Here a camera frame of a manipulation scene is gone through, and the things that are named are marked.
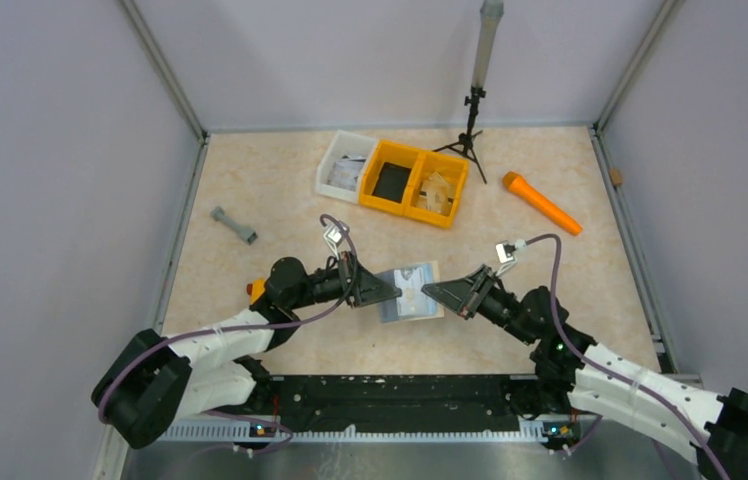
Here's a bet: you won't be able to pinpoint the papers in white bin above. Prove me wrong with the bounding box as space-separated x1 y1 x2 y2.
326 155 367 191

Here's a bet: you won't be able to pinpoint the yellow bin with black pad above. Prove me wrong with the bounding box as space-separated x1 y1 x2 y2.
358 140 422 216

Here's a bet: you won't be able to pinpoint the white plastic bin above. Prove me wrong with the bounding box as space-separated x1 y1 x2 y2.
314 130 379 204

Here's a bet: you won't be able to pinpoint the grey dumbbell-shaped part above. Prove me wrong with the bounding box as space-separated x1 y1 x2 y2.
210 206 258 245

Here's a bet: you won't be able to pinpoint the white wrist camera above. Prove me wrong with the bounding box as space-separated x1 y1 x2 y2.
495 239 527 278
322 220 347 259

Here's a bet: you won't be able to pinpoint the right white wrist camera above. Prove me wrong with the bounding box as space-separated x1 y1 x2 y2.
495 239 527 278

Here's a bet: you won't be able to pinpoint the orange flashlight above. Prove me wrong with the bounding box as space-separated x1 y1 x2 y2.
502 171 582 236

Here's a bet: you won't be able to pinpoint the black tripod with grey pole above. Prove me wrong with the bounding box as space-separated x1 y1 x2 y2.
434 0 505 184

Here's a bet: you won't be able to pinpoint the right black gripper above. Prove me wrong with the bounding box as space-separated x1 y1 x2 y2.
424 263 537 345

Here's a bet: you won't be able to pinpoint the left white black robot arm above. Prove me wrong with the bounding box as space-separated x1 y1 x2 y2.
91 251 402 449

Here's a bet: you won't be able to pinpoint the yellow red toy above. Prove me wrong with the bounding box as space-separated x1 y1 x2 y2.
246 278 265 305

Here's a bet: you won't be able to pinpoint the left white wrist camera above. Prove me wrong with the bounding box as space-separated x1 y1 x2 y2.
322 220 347 259

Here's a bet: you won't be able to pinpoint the beige parts in bin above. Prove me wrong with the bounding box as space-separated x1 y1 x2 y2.
415 172 454 215

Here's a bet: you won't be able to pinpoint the grey slotted cable duct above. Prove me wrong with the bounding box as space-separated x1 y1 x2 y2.
159 418 549 443

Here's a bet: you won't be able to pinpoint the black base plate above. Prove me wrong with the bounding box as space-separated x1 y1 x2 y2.
208 374 587 435

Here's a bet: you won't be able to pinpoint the yellow bin with beige parts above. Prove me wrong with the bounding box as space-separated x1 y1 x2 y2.
404 151 469 229

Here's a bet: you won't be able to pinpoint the beige card holder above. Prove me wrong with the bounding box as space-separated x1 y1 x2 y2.
376 261 445 324

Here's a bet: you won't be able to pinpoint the black pad in bin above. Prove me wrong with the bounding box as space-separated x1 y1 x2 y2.
372 162 412 204

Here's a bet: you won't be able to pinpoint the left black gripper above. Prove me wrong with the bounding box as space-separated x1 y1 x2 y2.
288 249 401 309

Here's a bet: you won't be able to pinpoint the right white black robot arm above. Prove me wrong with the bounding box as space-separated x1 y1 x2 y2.
422 266 748 479

